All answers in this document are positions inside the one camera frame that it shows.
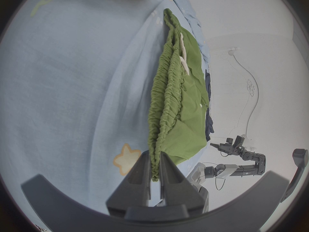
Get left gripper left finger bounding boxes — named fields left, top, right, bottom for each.
left=106, top=151, right=152, bottom=216

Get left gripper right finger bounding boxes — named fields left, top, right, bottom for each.
left=159, top=151, right=206, bottom=214

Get green shorts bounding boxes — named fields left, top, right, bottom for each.
left=148, top=8, right=208, bottom=182

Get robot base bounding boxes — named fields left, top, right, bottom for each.
left=186, top=163, right=210, bottom=213

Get dark blue garment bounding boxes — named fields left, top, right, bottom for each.
left=204, top=69, right=215, bottom=141

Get pale blue garment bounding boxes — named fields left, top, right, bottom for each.
left=172, top=0, right=211, bottom=63

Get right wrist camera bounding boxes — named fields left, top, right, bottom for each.
left=232, top=135, right=248, bottom=147

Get black cable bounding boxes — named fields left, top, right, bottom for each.
left=215, top=175, right=226, bottom=191

